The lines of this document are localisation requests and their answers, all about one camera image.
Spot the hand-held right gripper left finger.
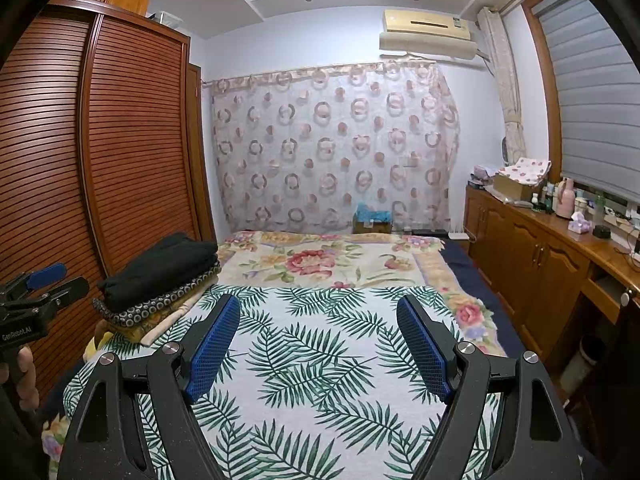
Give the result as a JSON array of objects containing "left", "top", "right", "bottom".
[{"left": 57, "top": 294, "right": 241, "bottom": 480}]

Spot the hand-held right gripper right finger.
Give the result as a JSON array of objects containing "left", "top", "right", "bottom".
[{"left": 396, "top": 294, "right": 583, "bottom": 480}]

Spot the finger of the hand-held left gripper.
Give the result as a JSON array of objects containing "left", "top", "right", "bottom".
[
  {"left": 5, "top": 277, "right": 91, "bottom": 316},
  {"left": 0, "top": 263, "right": 68, "bottom": 301}
]

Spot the black printed t-shirt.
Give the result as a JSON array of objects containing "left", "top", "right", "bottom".
[{"left": 102, "top": 232, "right": 219, "bottom": 291}]

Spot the person's left forearm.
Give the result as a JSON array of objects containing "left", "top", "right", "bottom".
[{"left": 0, "top": 390, "right": 51, "bottom": 480}]

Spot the person's left hand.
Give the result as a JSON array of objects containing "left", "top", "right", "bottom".
[{"left": 0, "top": 347, "right": 40, "bottom": 413}]

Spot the beige folded garment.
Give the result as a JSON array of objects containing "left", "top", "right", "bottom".
[{"left": 112, "top": 290, "right": 206, "bottom": 346}]

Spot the yellow garment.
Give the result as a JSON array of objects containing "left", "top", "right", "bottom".
[{"left": 82, "top": 330, "right": 116, "bottom": 361}]

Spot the navy bed sheet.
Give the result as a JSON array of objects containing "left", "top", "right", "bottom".
[{"left": 442, "top": 237, "right": 526, "bottom": 356}]

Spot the palm leaf bed sheet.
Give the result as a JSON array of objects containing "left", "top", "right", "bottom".
[{"left": 60, "top": 285, "right": 506, "bottom": 480}]

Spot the brown slatted wardrobe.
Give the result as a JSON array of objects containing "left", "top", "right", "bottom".
[{"left": 0, "top": 0, "right": 218, "bottom": 401}]

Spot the floral blanket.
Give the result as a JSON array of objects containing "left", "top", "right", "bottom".
[{"left": 220, "top": 230, "right": 506, "bottom": 351}]

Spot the wooden sideboard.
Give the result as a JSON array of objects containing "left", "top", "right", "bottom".
[{"left": 464, "top": 185, "right": 640, "bottom": 376}]

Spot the blue item in box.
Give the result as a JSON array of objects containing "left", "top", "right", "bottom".
[{"left": 352, "top": 204, "right": 393, "bottom": 235}]

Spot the white waste bin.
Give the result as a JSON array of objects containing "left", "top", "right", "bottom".
[{"left": 574, "top": 332, "right": 606, "bottom": 381}]

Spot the open cardboard box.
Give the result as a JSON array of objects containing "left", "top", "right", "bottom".
[{"left": 492, "top": 172, "right": 536, "bottom": 201}]

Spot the pink thermos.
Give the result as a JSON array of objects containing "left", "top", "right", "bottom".
[{"left": 556, "top": 176, "right": 575, "bottom": 220}]

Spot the cardboard box with floral cloth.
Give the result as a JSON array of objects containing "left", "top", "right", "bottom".
[{"left": 497, "top": 156, "right": 552, "bottom": 186}]

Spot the circle patterned sheer curtain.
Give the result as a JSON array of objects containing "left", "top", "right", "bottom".
[{"left": 207, "top": 60, "right": 461, "bottom": 235}]

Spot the tied beige curtain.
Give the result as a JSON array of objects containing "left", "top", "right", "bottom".
[{"left": 476, "top": 6, "right": 527, "bottom": 166}]

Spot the wall air conditioner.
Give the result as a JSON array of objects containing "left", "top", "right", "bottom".
[{"left": 378, "top": 8, "right": 478, "bottom": 58}]

